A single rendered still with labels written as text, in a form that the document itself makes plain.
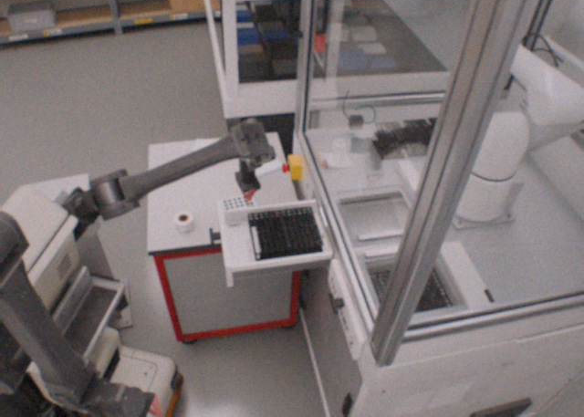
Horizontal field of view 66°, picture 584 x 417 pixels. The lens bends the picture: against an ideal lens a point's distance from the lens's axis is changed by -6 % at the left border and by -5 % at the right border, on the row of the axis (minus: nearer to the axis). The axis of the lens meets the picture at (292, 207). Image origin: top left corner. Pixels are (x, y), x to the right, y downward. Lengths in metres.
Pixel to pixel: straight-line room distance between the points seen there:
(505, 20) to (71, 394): 0.89
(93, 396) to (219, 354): 1.40
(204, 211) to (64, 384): 1.07
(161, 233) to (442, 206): 1.19
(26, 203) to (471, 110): 0.86
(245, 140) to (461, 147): 0.54
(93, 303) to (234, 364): 1.13
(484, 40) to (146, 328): 2.10
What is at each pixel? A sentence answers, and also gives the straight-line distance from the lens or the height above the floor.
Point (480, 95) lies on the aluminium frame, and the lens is 0.68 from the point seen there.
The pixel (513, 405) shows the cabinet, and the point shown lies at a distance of 2.05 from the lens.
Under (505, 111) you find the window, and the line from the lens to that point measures 0.75.
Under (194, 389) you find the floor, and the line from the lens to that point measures 2.26.
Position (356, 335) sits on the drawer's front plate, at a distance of 1.32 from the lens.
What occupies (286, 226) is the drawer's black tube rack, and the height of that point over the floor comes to 0.88.
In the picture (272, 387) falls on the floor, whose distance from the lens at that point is 2.24.
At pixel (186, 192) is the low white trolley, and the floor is 0.76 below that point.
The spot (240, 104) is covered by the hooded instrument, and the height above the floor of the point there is 0.87.
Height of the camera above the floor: 2.05
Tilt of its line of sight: 45 degrees down
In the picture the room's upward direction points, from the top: 3 degrees clockwise
